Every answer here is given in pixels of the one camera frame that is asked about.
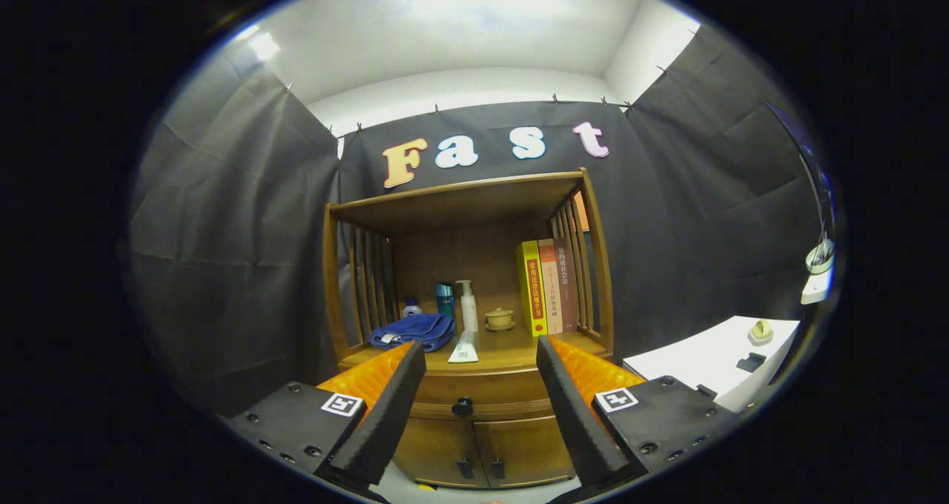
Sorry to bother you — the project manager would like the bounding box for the blue folded towel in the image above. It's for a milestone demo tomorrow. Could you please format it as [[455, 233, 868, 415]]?
[[368, 314, 457, 354]]

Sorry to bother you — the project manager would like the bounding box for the yellow book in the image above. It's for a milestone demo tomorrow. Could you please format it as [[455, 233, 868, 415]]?
[[516, 240, 549, 337]]

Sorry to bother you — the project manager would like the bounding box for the white pump bottle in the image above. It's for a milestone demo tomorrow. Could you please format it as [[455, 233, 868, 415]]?
[[455, 279, 480, 333]]

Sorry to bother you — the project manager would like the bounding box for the white table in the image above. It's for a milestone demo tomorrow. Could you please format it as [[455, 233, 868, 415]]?
[[623, 316, 801, 414]]

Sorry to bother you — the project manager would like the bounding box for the brown book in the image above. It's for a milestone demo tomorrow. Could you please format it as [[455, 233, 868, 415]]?
[[556, 237, 579, 332]]

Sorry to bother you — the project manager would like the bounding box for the grey bowl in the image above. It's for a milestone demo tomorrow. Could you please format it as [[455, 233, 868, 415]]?
[[806, 239, 836, 275]]

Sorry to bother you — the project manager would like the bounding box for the wooden cabinet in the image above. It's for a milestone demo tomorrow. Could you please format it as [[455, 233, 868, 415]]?
[[323, 168, 616, 490]]

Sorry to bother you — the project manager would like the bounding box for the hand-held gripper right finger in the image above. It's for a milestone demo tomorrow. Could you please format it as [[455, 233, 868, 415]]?
[[535, 334, 738, 490]]

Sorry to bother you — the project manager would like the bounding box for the wooden countertop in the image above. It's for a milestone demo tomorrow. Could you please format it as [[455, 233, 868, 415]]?
[[340, 328, 613, 375]]

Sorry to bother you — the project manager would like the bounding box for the white ledge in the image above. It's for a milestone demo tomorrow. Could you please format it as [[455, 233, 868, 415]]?
[[801, 267, 835, 305]]

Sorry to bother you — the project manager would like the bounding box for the white and green tube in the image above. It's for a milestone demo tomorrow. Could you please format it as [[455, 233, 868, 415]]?
[[447, 331, 480, 364]]

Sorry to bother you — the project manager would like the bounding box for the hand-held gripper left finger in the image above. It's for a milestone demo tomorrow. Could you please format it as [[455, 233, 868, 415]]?
[[226, 339, 437, 494]]

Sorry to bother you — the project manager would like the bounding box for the orange and beige book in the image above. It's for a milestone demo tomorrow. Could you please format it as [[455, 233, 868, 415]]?
[[538, 239, 564, 335]]

